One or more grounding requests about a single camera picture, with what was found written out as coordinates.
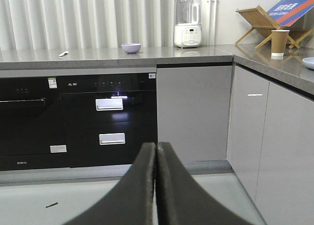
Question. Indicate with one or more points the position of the white pleated curtain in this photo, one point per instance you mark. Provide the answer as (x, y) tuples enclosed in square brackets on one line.
[(85, 24)]

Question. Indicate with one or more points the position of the brown paper cup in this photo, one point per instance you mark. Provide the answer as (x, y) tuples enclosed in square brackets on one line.
[(278, 42)]

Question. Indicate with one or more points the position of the black drawer sterilizer cabinet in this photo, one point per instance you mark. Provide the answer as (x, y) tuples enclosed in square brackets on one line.
[(107, 118)]

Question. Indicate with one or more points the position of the grey right cabinet door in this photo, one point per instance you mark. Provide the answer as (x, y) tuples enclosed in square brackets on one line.
[(285, 187)]

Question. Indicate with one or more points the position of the purple plastic bowl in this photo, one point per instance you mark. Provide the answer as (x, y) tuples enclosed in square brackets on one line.
[(131, 48)]

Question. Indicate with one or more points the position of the wooden dish rack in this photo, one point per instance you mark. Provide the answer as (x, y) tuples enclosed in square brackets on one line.
[(260, 20)]

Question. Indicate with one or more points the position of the blue orange sign board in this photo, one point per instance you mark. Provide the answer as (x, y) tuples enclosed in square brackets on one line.
[(287, 12)]

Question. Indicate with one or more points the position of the light blue plate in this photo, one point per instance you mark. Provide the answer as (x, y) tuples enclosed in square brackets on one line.
[(308, 62)]

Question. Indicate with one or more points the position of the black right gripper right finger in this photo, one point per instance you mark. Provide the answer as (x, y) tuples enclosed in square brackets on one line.
[(181, 200)]

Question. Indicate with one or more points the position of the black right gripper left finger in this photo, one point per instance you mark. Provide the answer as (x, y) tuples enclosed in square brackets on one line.
[(130, 201)]

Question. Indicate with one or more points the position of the grey corner cabinet door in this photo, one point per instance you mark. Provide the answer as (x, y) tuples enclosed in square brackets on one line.
[(248, 109)]

